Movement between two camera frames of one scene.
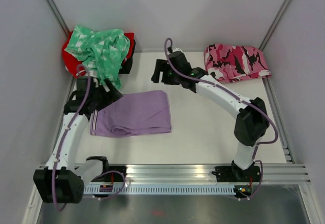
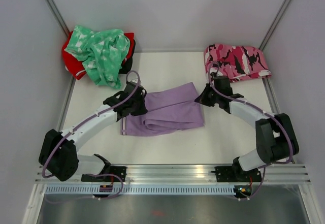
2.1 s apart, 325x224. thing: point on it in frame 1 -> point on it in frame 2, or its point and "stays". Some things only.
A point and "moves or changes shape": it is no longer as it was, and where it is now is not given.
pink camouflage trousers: x=228 y=63 stays
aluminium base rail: x=270 y=173 stays
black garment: x=126 y=67 stays
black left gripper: x=109 y=96 -> x=141 y=109
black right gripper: x=161 y=65 -> x=202 y=98
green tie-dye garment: x=104 y=50 stays
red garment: x=74 y=64 stays
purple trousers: x=132 y=114 moves or changes shape
